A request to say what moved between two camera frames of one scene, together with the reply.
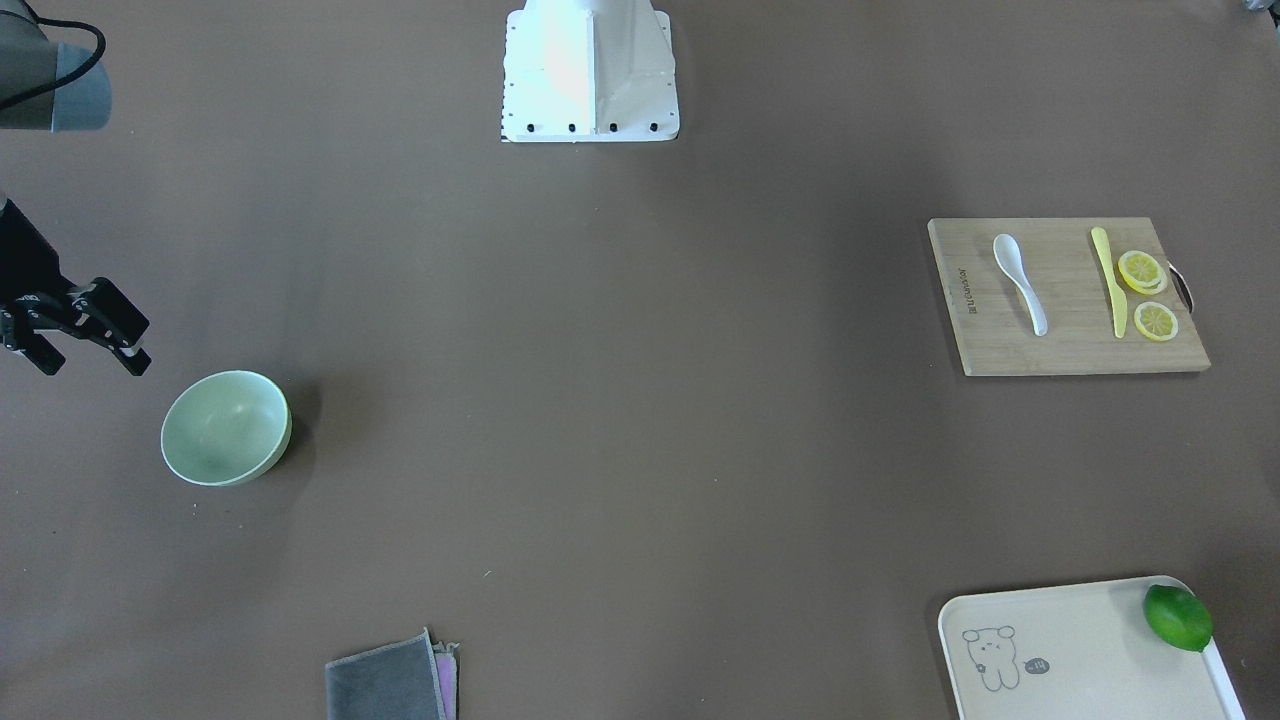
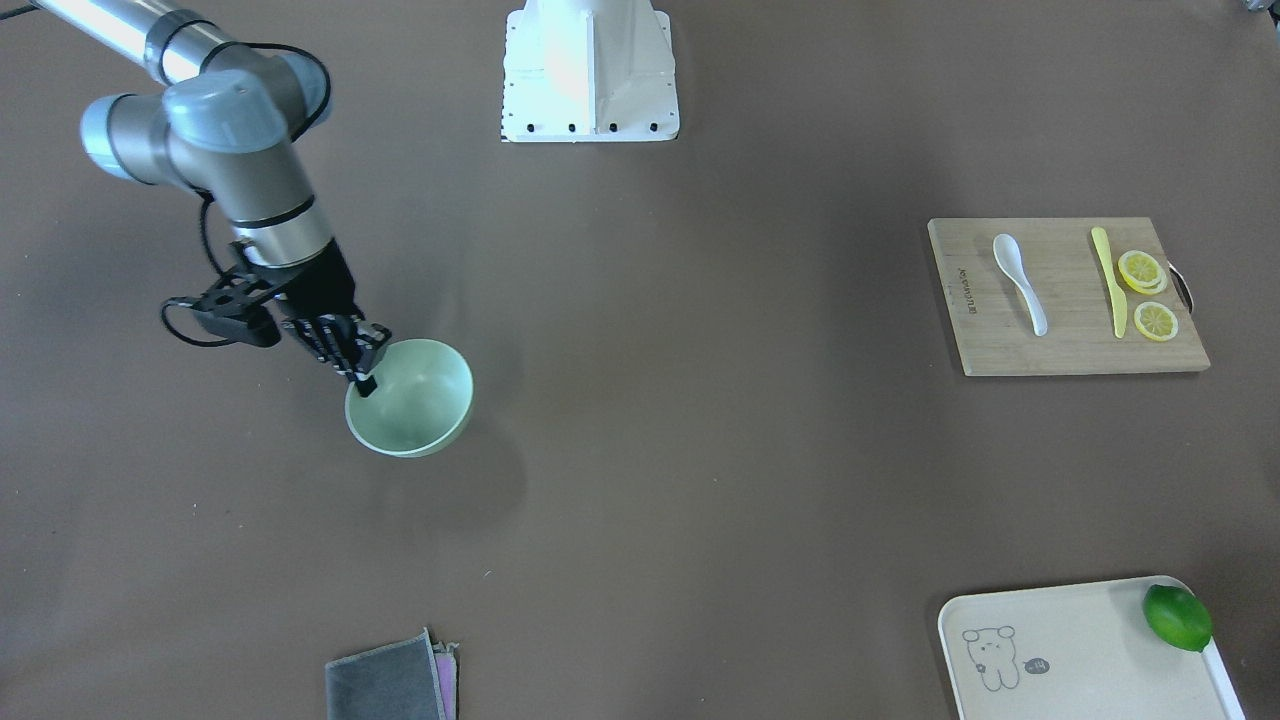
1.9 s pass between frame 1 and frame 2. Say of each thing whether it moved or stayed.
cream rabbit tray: stayed
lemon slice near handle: stayed
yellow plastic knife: stayed
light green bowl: moved
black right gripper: moved
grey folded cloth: stayed
